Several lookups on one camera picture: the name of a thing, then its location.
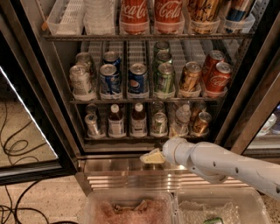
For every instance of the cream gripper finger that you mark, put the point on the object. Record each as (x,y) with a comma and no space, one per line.
(153,157)

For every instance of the green 7up can front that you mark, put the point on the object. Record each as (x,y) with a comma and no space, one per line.
(159,123)

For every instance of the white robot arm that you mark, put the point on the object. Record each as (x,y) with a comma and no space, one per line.
(215,164)

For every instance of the steel fridge base grille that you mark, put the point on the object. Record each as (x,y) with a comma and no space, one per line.
(127,170)

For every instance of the gold can bottom front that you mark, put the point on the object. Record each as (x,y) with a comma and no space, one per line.
(201,122)

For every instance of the gold can bottom rear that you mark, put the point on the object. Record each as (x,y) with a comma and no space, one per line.
(197,107)

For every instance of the silver slim can front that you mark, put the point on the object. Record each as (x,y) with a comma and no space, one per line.
(93,124)

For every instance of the silver slim can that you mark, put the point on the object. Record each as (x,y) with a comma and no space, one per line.
(93,124)
(91,108)

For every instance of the green can middle front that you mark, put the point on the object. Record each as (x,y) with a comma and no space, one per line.
(164,78)

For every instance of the silver slim can rear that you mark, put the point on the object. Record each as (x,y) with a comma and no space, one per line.
(91,108)

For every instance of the blue pepsi can middle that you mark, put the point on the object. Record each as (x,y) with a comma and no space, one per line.
(138,78)

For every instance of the blue pepsi can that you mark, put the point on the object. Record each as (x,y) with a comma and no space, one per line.
(138,78)
(110,80)
(112,58)

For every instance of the gold can middle shelf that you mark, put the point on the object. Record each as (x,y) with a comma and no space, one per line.
(190,76)

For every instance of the green can in bin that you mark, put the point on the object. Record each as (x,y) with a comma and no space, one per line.
(215,220)

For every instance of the blue pepsi can left front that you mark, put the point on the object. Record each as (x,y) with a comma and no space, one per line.
(110,80)

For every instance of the red coke can front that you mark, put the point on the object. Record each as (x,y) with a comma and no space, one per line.
(219,77)

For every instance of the red coke can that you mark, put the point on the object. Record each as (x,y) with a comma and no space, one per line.
(214,57)
(219,77)

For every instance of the glass fridge door right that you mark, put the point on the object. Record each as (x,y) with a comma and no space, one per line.
(253,97)

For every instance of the glass fridge door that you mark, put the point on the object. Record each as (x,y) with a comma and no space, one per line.
(33,145)
(253,97)

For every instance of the blue pepsi can left rear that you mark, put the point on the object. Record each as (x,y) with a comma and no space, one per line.
(112,58)

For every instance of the white silver can front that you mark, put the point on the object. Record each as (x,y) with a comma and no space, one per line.
(80,79)

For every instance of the white silver can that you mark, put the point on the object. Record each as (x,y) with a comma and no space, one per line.
(80,79)
(85,59)

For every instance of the green can middle rear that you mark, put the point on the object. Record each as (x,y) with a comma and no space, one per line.
(161,46)

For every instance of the red coke can rear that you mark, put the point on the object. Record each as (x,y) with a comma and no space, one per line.
(214,57)

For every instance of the glass fridge door left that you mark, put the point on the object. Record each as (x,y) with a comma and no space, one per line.
(33,145)

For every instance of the white silver can rear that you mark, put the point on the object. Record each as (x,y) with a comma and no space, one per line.
(85,59)

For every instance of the gold black tall can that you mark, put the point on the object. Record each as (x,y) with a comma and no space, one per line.
(203,14)

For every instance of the blue gold tall can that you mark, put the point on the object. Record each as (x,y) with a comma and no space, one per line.
(236,15)

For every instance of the brown juice bottle right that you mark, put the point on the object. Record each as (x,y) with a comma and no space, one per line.
(138,121)

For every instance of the brown juice bottle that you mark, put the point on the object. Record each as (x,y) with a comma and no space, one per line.
(115,121)
(138,121)

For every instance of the clear water bottle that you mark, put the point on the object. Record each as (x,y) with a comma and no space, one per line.
(181,120)

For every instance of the brown juice bottle left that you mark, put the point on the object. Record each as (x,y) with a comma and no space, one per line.
(115,121)

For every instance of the clear bin right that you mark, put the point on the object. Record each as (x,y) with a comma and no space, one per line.
(228,205)

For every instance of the clear bin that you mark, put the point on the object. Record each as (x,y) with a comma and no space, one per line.
(228,205)
(129,206)

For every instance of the clear bin left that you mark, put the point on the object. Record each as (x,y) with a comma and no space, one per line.
(129,206)

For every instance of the coca-cola bottle left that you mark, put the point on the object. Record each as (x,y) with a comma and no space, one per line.
(134,16)

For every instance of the coca-cola bottle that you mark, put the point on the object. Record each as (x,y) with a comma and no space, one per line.
(167,15)
(134,16)

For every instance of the coca-cola bottle right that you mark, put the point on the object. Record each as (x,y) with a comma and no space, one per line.
(167,15)

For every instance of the empty white plastic tray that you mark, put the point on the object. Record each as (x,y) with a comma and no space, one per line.
(66,17)

